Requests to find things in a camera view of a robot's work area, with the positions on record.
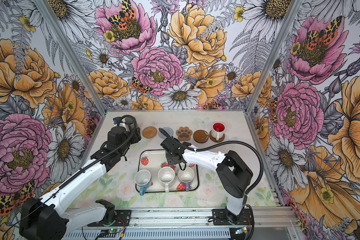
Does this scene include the rattan wicker round coaster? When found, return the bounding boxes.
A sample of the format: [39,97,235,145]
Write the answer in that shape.
[142,126,158,139]

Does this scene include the cork paw print coaster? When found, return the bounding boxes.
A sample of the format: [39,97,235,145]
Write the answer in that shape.
[176,127,193,141]

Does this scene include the grey-blue woven round coaster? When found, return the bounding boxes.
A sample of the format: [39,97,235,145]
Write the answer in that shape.
[158,127,174,140]

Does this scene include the white lilac handled mug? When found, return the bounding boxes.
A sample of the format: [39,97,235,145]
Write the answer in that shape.
[177,167,195,192]

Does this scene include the scratched brown wooden round coaster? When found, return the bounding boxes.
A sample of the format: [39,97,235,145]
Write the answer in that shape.
[193,130,210,144]

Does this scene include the blue floral mug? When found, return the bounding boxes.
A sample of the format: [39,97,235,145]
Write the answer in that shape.
[134,170,152,196]

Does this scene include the plain brown wooden round coaster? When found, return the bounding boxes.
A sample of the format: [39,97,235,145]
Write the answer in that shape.
[209,131,226,143]

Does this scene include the white mug red inside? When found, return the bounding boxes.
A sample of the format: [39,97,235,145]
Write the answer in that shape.
[211,123,226,141]

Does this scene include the black mug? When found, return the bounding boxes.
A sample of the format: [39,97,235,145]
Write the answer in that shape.
[178,163,187,171]

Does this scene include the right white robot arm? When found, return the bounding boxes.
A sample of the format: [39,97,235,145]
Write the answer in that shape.
[160,138,253,220]

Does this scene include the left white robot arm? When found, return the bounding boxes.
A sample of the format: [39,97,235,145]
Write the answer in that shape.
[19,115,141,240]

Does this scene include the white strawberry serving tray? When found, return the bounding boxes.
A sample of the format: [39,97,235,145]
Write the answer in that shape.
[138,150,200,193]

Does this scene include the white speckled mug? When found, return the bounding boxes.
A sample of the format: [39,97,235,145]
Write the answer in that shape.
[157,167,176,193]

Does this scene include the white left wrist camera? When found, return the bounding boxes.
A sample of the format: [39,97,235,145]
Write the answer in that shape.
[113,116,127,128]

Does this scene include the left aluminium corner post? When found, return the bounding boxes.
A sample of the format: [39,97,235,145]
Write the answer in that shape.
[35,1,107,116]

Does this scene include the aluminium corner post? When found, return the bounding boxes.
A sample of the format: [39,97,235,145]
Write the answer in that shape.
[35,1,107,116]
[246,0,303,115]

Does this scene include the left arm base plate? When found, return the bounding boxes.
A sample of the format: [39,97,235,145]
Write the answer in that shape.
[87,210,132,227]

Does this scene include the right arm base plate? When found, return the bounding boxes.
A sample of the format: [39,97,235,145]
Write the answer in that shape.
[212,208,254,226]

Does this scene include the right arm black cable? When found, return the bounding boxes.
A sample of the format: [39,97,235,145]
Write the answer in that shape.
[158,127,265,240]

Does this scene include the aluminium front rail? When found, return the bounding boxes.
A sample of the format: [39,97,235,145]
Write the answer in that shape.
[62,206,301,230]

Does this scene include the right aluminium corner post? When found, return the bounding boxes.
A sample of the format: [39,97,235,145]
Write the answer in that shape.
[246,0,303,115]

